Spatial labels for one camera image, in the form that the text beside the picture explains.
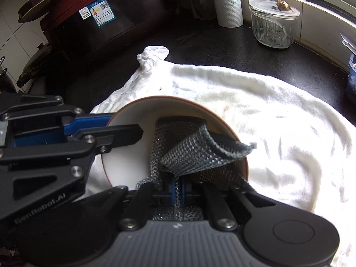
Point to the dark pan lid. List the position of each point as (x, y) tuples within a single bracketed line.
[(41, 64)]

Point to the dark red appliance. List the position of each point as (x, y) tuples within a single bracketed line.
[(125, 33)]

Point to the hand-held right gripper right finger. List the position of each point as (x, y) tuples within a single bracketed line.
[(183, 192)]

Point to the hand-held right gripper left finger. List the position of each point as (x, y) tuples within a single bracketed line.
[(174, 192)]

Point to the white towel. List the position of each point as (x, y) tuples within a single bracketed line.
[(278, 116)]

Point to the glass jar with lid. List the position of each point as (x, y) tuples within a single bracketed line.
[(272, 33)]

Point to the paper towel roll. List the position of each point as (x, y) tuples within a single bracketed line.
[(228, 2)]

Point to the small brown nut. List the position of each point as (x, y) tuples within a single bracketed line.
[(283, 6)]

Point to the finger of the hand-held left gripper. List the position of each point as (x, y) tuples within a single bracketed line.
[(122, 135), (89, 121)]

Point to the blue plastic basket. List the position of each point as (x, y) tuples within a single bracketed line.
[(352, 83)]

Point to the black pot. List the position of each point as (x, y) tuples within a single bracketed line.
[(7, 78)]

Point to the white bowl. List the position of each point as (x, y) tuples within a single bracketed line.
[(128, 164)]

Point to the silver mesh dishcloth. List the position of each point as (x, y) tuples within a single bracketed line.
[(189, 155)]

